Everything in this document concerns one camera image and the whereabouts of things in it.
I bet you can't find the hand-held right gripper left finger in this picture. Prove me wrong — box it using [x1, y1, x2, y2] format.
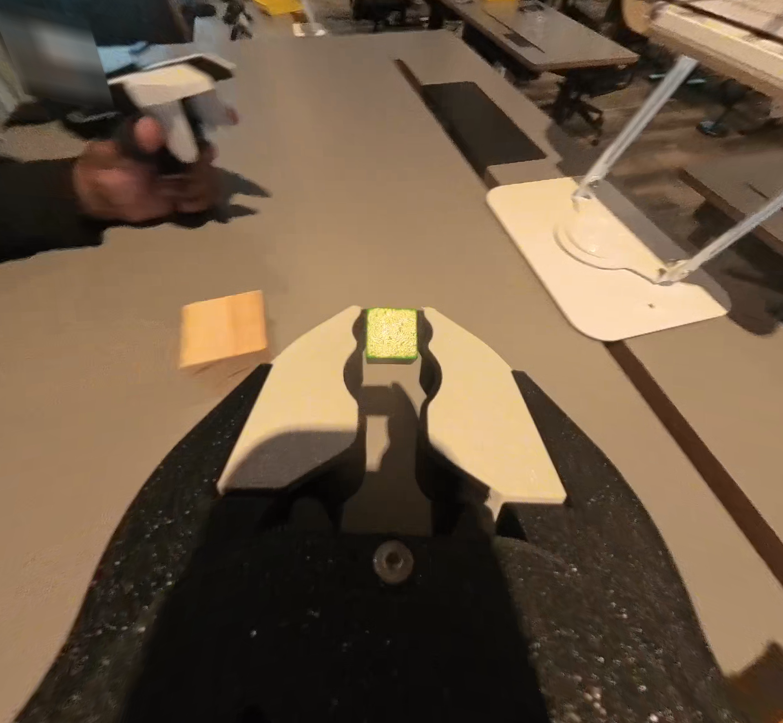
[217, 306, 368, 495]

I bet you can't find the medium wooden cube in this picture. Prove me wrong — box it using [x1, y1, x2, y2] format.
[179, 289, 269, 371]

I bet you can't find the grey background table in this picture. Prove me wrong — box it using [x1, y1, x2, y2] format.
[400, 0, 641, 75]

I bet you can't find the green cube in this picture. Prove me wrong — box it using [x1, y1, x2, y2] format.
[365, 306, 420, 365]

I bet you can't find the person's left hand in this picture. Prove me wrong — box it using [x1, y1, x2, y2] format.
[73, 117, 220, 224]

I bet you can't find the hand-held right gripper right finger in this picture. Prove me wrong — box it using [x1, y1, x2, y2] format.
[418, 307, 567, 505]

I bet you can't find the person's left forearm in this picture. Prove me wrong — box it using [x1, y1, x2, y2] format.
[0, 154, 105, 263]

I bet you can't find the black table mat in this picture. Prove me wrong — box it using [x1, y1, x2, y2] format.
[421, 80, 548, 165]

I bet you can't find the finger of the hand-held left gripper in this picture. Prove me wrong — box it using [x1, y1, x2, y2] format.
[176, 53, 239, 128]
[109, 64, 213, 165]

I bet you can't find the white desk lamp stand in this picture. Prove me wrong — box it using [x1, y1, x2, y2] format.
[486, 0, 783, 343]

